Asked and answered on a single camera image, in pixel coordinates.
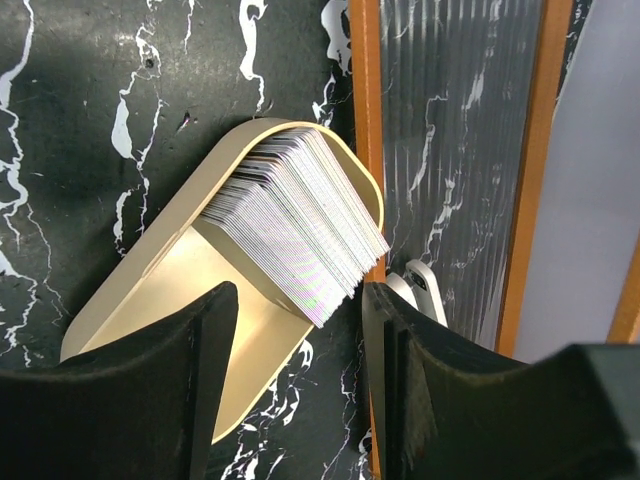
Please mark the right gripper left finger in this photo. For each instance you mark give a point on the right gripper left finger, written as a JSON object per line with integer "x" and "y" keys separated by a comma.
{"x": 141, "y": 407}

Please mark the wooden tray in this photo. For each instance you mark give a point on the wooden tray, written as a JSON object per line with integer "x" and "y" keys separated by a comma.
{"x": 176, "y": 260}

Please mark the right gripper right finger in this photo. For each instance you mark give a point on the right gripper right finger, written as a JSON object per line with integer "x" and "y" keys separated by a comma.
{"x": 447, "y": 408}

